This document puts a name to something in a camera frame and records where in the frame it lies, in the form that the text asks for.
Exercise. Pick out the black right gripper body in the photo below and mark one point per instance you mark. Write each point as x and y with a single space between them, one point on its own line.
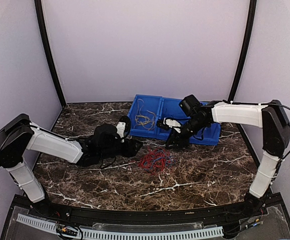
185 141

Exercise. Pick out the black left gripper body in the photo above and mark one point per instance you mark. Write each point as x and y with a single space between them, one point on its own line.
129 152

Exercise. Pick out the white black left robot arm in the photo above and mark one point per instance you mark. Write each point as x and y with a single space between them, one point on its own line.
107 142

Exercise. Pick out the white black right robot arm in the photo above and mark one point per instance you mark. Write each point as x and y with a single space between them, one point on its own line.
269 116

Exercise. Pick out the blue right plastic bin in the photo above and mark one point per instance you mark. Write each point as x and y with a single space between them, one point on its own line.
208 136

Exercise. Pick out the blue plastic bin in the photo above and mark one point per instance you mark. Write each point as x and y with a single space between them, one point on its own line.
144 113
170 108
208 136

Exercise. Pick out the blue middle plastic bin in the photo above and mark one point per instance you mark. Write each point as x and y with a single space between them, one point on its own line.
170 108

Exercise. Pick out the blue left plastic bin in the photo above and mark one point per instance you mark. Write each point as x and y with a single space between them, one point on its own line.
144 113

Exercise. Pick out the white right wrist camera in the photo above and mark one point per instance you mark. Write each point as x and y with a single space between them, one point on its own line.
169 123

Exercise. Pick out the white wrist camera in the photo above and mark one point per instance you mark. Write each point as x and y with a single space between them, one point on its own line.
123 127
169 123

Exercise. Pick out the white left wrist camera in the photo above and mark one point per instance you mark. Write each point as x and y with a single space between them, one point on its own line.
123 127

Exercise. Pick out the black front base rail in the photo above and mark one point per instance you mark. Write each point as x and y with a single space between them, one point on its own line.
219 215

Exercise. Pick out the white slotted cable duct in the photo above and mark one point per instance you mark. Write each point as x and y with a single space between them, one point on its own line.
87 233

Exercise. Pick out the black right frame post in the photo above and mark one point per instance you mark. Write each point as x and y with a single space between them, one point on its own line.
244 49

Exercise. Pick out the black frame post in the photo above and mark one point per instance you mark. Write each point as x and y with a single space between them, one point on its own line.
244 49
48 52

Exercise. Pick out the black left frame post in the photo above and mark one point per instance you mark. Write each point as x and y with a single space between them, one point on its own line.
48 52

